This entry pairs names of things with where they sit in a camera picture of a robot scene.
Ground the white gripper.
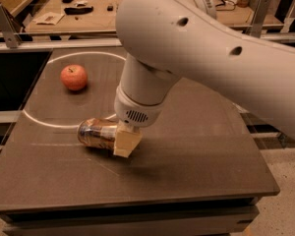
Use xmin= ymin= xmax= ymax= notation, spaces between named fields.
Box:
xmin=113 ymin=85 xmax=165 ymax=158

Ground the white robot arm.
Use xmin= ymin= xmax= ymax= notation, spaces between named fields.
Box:
xmin=114 ymin=0 xmax=295 ymax=140

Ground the red apple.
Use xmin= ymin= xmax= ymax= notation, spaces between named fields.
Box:
xmin=60 ymin=64 xmax=88 ymax=91

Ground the small black object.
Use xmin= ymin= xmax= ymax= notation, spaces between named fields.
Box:
xmin=107 ymin=5 xmax=114 ymax=11

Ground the black device on table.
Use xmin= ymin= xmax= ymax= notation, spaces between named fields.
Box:
xmin=64 ymin=6 xmax=93 ymax=15

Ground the brown envelope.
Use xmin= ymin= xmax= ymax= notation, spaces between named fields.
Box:
xmin=33 ymin=12 xmax=64 ymax=26

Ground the wooden background table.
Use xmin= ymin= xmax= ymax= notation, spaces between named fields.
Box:
xmin=24 ymin=0 xmax=284 ymax=35

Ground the left metal bracket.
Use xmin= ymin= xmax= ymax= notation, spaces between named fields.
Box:
xmin=0 ymin=4 xmax=22 ymax=48

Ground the metal bracket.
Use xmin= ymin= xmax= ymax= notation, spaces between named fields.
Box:
xmin=0 ymin=4 xmax=22 ymax=48
xmin=245 ymin=0 xmax=271 ymax=37

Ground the black cable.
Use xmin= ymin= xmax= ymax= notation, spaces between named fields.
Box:
xmin=212 ymin=0 xmax=237 ymax=12

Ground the right metal bracket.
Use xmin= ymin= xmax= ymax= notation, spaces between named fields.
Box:
xmin=245 ymin=0 xmax=271 ymax=37

